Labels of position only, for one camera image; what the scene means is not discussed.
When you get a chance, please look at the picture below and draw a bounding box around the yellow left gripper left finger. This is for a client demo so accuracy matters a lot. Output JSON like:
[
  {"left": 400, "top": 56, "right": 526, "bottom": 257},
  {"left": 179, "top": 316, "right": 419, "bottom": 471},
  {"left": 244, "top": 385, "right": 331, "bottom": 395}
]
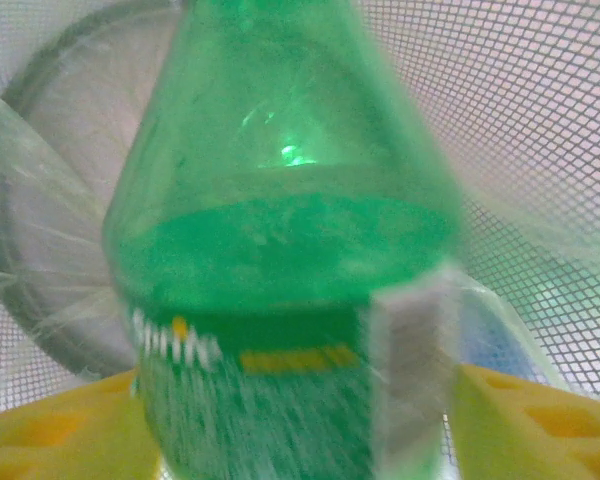
[{"left": 0, "top": 369, "right": 161, "bottom": 480}]

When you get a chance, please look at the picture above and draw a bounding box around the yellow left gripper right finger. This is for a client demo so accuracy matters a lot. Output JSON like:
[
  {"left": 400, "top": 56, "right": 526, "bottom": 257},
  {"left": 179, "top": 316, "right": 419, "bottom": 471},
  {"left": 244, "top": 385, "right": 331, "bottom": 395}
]
[{"left": 449, "top": 362, "right": 600, "bottom": 480}]

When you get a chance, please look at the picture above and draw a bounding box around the green Sprite plastic bottle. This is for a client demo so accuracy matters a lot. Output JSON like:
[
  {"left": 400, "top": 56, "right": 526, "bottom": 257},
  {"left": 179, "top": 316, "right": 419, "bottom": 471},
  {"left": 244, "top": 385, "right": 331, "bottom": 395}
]
[{"left": 102, "top": 0, "right": 464, "bottom": 480}]

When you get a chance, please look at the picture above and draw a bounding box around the clear plastic bin liner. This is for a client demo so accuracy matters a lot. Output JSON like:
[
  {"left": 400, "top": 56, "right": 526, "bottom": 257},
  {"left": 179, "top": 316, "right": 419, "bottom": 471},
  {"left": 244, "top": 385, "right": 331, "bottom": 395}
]
[{"left": 0, "top": 82, "right": 600, "bottom": 401}]

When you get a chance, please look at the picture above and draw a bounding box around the clear plastic bin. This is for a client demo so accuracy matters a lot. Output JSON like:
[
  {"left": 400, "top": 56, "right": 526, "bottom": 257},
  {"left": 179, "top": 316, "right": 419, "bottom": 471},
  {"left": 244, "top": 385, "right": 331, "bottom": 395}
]
[{"left": 0, "top": 0, "right": 600, "bottom": 431}]

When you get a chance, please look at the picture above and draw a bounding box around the clear bottle light blue label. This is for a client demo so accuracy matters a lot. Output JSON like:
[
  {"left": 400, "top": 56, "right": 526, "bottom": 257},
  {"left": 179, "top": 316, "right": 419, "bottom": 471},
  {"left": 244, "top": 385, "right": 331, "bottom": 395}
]
[{"left": 454, "top": 277, "right": 574, "bottom": 396}]

